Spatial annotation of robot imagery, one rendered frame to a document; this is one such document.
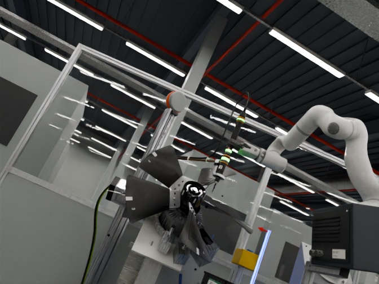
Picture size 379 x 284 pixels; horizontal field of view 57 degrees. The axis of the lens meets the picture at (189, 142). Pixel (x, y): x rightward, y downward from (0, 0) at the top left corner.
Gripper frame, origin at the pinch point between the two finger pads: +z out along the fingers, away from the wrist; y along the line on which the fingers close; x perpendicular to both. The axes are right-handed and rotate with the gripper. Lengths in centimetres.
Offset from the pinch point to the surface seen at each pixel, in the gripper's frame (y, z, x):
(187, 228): -21, 7, -53
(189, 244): -25, 4, -59
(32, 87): 143, 176, 22
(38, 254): 71, 81, -99
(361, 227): -83, -33, -38
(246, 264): 21, -36, -55
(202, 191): -4.1, 5.5, -32.1
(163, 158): 9.2, 31.0, -21.4
